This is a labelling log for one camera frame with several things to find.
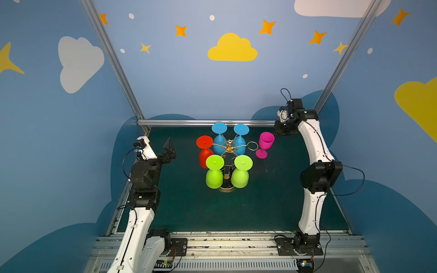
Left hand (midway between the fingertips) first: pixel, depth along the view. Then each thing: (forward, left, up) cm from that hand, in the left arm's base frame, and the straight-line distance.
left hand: (159, 140), depth 69 cm
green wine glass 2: (-9, -34, -11) cm, 37 cm away
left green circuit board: (-39, -2, -38) cm, 54 cm away
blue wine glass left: (+6, -25, -9) cm, 28 cm away
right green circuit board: (-39, -64, -38) cm, 84 cm away
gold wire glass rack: (+2, -30, -6) cm, 31 cm away
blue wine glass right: (+9, -35, -13) cm, 39 cm away
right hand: (+20, -56, -12) cm, 61 cm away
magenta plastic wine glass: (+20, -53, -22) cm, 60 cm away
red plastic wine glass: (+3, -18, -5) cm, 19 cm away
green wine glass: (-9, -23, -13) cm, 28 cm away
